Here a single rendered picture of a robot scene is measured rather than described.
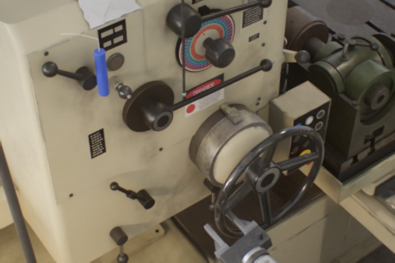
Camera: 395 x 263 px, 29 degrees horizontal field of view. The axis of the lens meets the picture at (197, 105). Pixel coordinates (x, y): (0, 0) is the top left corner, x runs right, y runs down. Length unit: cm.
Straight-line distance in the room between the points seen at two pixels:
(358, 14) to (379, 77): 78
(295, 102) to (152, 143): 47
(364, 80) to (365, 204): 58
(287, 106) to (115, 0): 73
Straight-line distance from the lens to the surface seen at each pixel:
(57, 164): 188
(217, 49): 184
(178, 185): 223
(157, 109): 186
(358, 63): 251
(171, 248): 279
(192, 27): 177
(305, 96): 228
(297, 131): 199
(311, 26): 261
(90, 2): 170
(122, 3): 173
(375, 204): 285
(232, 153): 208
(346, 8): 322
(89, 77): 170
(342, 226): 330
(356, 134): 251
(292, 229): 299
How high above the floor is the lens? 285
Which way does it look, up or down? 43 degrees down
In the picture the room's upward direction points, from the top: straight up
